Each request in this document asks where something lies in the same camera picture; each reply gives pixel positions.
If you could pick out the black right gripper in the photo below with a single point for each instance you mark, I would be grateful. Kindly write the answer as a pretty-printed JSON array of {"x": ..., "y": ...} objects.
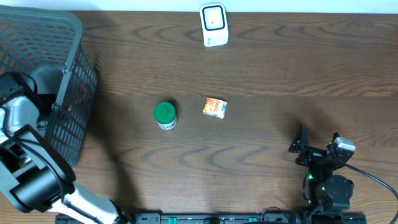
[{"x": 313, "y": 153}]

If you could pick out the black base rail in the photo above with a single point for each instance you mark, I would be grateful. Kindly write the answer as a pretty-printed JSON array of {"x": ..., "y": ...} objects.
[{"x": 268, "y": 218}]

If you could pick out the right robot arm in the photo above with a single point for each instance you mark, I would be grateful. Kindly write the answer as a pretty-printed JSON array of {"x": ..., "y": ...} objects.
[{"x": 328, "y": 194}]

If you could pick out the orange snack packet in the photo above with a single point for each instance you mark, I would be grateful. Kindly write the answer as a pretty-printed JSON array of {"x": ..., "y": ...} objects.
[{"x": 215, "y": 107}]

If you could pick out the grey plastic mesh basket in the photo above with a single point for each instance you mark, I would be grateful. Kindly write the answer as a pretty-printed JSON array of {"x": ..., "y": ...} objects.
[{"x": 46, "y": 46}]

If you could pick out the green lid white jar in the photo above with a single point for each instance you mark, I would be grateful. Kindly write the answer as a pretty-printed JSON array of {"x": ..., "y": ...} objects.
[{"x": 165, "y": 115}]

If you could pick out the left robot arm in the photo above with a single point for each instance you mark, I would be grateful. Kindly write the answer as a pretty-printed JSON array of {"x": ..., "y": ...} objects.
[{"x": 34, "y": 176}]

